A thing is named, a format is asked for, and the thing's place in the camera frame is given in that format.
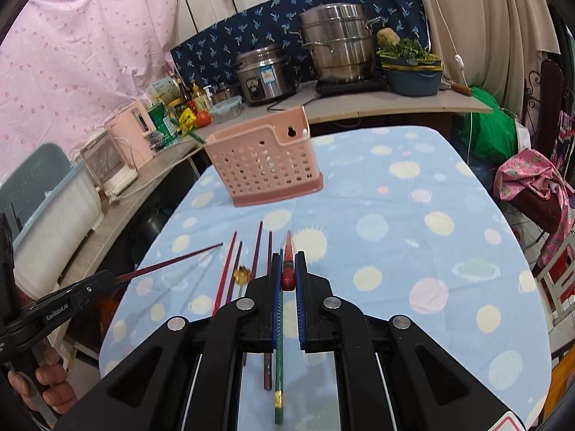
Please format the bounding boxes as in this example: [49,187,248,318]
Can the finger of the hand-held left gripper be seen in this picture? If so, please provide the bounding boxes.
[17,270,122,311]

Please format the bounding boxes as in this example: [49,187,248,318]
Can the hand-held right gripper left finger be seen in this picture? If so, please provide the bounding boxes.
[54,252,285,431]

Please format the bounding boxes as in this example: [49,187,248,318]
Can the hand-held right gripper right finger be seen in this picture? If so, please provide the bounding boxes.
[294,250,527,431]

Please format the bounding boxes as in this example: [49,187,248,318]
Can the red and black chopstick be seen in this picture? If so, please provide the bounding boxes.
[281,230,295,292]

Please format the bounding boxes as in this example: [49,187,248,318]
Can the dark red chopstick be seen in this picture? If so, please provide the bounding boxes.
[250,221,264,280]
[118,242,224,282]
[225,241,244,305]

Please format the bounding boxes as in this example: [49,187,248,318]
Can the green chopstick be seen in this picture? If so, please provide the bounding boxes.
[271,248,286,425]

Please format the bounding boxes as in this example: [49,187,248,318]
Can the pink perforated utensil basket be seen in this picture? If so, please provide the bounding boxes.
[203,107,325,208]

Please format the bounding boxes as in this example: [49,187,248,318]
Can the person's left hand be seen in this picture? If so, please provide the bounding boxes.
[6,348,75,414]

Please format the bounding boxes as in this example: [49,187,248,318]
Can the white bin grey lid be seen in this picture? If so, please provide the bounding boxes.
[0,144,105,253]

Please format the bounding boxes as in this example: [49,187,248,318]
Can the grey wood-grain side counter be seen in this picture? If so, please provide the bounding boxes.
[58,137,212,306]

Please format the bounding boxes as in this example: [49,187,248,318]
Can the white glass kettle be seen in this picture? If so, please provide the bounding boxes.
[79,130,138,190]

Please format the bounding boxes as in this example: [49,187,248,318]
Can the blue planet print tablecloth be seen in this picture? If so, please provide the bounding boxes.
[100,126,552,431]

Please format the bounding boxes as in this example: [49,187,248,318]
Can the pink countertop appliance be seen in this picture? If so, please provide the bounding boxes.
[105,99,156,170]

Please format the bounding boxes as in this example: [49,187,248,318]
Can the green stick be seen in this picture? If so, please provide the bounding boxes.
[171,119,206,145]

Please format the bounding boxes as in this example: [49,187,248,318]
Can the yellow snack packet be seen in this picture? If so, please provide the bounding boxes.
[178,108,198,134]

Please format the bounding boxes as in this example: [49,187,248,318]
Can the glass container green lid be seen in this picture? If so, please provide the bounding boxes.
[210,98,244,125]

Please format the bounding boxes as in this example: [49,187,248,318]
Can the white and green box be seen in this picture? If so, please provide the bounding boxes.
[146,76,181,107]

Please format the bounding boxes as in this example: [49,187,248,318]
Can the yellow oil bottle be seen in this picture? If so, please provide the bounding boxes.
[191,82,208,113]

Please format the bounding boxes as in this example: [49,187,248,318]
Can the small steel pot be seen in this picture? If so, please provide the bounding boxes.
[211,82,242,104]

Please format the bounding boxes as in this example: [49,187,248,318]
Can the black induction cooker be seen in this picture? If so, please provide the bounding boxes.
[314,74,390,98]

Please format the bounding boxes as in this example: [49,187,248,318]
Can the pink dotted curtain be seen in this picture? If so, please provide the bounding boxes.
[0,0,181,181]

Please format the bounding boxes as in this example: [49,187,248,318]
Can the steel rice cooker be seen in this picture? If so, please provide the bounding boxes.
[234,45,298,107]

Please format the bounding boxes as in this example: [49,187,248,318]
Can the blue plastic basin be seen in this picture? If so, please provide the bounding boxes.
[382,64,443,98]

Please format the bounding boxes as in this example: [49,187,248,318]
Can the green plastic bag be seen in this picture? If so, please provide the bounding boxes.
[453,87,523,168]

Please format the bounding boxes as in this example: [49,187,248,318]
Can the white metal stool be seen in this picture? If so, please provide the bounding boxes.
[534,233,575,353]

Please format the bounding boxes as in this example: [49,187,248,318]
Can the pink floral cloth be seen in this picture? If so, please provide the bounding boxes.
[492,148,575,271]

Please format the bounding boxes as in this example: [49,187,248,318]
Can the stacked steel steamer pot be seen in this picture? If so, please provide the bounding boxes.
[287,4,387,84]

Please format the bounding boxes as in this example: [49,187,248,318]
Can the yellow plastic basin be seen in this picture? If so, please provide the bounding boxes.
[377,52,443,73]

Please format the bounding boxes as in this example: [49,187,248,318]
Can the green leafy vegetables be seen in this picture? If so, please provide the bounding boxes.
[377,38,438,64]

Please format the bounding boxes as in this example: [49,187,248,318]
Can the navy leaf print cloth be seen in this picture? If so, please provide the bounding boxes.
[170,0,432,96]

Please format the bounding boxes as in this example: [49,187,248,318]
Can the colourful hanging clothes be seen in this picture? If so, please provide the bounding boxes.
[550,111,575,177]

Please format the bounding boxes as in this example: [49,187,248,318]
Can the dark wooden chair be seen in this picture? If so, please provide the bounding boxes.
[523,60,567,154]

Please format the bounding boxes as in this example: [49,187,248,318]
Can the beige curtain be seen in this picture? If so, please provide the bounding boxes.
[404,0,564,102]

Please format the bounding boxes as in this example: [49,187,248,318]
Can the white power plug cable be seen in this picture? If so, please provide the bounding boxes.
[109,144,207,205]

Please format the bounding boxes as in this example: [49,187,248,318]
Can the white cord with switch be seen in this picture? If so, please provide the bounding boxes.
[415,0,474,164]

